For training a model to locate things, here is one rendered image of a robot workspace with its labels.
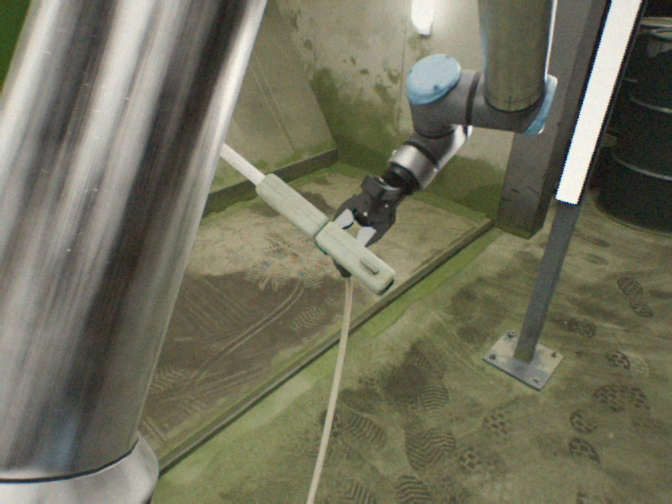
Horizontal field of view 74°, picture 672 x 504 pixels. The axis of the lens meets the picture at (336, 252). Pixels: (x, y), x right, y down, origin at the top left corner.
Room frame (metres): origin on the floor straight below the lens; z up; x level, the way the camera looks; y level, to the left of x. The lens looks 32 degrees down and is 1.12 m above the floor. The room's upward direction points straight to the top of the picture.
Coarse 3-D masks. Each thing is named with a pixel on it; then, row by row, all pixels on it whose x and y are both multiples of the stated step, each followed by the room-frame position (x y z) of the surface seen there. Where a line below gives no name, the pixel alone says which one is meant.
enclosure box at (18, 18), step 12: (0, 0) 1.20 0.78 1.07; (12, 0) 1.22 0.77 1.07; (24, 0) 1.24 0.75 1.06; (0, 12) 1.20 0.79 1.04; (12, 12) 1.22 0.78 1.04; (24, 12) 1.24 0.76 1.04; (0, 24) 1.20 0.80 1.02; (12, 24) 1.22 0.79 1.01; (0, 36) 1.19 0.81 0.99; (12, 36) 1.21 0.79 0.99; (0, 48) 1.19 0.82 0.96; (12, 48) 1.21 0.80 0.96; (0, 60) 1.19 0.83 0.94; (0, 72) 1.18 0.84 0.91; (0, 84) 1.18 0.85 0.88
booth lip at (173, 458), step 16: (464, 240) 1.83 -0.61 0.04; (448, 256) 1.70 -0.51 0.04; (432, 272) 1.60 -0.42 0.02; (400, 288) 1.45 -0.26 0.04; (384, 304) 1.36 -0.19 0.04; (352, 320) 1.26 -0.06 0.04; (368, 320) 1.29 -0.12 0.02; (336, 336) 1.17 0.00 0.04; (320, 352) 1.10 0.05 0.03; (288, 368) 1.02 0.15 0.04; (304, 368) 1.05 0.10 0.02; (272, 384) 0.96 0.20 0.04; (256, 400) 0.90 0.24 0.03; (224, 416) 0.84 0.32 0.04; (240, 416) 0.86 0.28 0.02; (208, 432) 0.79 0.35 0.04; (176, 448) 0.74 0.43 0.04; (192, 448) 0.75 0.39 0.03; (160, 464) 0.69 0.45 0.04; (176, 464) 0.71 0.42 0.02
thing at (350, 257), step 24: (240, 168) 0.81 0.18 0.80; (264, 192) 0.76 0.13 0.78; (288, 192) 0.75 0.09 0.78; (288, 216) 0.72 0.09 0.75; (312, 216) 0.71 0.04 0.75; (312, 240) 0.72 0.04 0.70; (336, 240) 0.67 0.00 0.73; (336, 264) 0.74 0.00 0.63; (360, 264) 0.64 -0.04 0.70; (384, 264) 0.64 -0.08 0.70; (384, 288) 0.61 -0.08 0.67
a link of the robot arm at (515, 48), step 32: (480, 0) 0.56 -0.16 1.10; (512, 0) 0.52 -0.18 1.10; (544, 0) 0.54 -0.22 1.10; (480, 32) 0.61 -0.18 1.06; (512, 32) 0.56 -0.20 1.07; (544, 32) 0.58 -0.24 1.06; (512, 64) 0.60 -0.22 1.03; (544, 64) 0.63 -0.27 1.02; (480, 96) 0.74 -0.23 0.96; (512, 96) 0.66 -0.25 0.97; (544, 96) 0.70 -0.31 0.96; (512, 128) 0.72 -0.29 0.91
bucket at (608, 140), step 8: (568, 136) 2.72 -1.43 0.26; (608, 136) 2.68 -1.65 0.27; (568, 144) 2.61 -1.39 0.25; (608, 144) 2.66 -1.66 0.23; (600, 152) 2.49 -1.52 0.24; (608, 152) 2.50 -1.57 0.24; (600, 160) 2.49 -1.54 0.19; (608, 160) 2.52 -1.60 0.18; (600, 168) 2.50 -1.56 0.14; (592, 176) 2.51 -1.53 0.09; (600, 176) 2.52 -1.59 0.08; (592, 184) 2.51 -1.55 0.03
